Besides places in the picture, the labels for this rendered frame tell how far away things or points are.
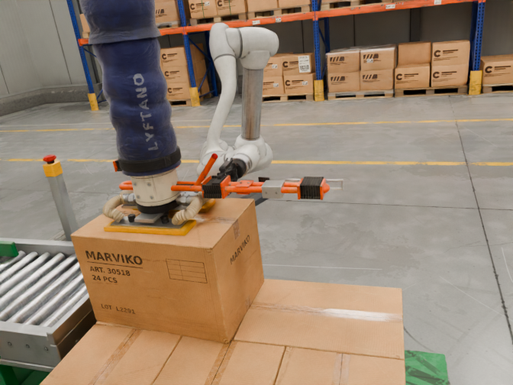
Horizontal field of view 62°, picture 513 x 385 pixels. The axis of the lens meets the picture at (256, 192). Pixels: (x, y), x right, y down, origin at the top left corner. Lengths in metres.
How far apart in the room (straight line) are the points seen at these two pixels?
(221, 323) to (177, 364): 0.20
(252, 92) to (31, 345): 1.45
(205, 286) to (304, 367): 0.43
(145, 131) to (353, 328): 1.02
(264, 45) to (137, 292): 1.21
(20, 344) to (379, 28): 8.78
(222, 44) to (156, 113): 0.62
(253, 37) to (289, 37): 7.98
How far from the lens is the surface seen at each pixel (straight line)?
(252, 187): 1.49
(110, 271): 1.74
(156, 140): 1.53
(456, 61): 8.44
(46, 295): 2.27
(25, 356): 2.07
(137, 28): 1.49
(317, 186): 1.41
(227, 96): 1.94
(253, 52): 2.06
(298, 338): 1.64
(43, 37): 13.58
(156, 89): 1.52
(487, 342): 2.56
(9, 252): 2.73
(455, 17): 9.68
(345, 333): 1.66
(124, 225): 1.67
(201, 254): 1.46
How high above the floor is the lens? 1.62
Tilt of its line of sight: 22 degrees down
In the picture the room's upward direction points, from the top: 7 degrees counter-clockwise
